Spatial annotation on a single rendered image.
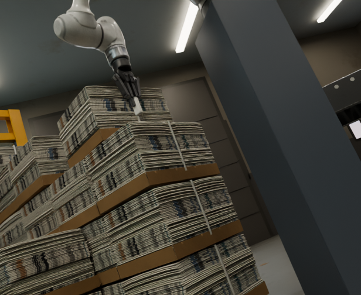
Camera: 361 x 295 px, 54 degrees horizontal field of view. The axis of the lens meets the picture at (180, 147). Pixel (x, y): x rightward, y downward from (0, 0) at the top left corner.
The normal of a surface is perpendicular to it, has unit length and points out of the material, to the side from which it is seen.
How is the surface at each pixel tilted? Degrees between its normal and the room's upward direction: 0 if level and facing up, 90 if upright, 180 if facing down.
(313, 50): 90
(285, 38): 90
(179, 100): 90
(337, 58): 90
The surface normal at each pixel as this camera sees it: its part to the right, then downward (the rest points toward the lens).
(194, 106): 0.19, -0.33
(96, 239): -0.65, 0.04
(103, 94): 0.62, -0.43
